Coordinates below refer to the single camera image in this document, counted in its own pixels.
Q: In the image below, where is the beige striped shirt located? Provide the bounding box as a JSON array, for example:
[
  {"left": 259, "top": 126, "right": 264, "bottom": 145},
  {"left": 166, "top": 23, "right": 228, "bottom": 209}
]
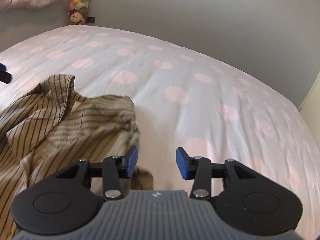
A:
[{"left": 0, "top": 74, "right": 154, "bottom": 233}]

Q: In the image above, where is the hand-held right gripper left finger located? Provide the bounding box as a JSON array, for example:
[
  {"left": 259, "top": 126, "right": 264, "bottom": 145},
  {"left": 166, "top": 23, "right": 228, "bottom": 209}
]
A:
[{"left": 56, "top": 146, "right": 138, "bottom": 200}]

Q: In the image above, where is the cream wardrobe door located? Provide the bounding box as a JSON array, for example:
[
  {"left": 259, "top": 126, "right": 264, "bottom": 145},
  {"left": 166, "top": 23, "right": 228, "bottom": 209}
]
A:
[{"left": 297, "top": 70, "right": 320, "bottom": 120}]

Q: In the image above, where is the pink dotted bed sheet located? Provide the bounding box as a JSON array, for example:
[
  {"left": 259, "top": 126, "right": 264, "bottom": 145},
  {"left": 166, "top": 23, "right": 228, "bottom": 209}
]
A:
[{"left": 0, "top": 25, "right": 316, "bottom": 240}]

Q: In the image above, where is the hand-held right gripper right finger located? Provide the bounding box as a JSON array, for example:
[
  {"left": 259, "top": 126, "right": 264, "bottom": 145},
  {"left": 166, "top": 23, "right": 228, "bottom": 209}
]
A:
[{"left": 176, "top": 147, "right": 258, "bottom": 200}]

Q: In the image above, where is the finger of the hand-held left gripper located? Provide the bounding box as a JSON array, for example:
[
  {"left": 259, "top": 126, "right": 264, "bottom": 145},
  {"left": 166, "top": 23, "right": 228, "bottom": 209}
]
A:
[{"left": 0, "top": 63, "right": 12, "bottom": 83}]

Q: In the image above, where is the hanging bag of plush toys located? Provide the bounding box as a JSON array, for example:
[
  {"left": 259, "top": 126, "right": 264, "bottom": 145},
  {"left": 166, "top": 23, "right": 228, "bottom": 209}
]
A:
[{"left": 68, "top": 0, "right": 93, "bottom": 25}]

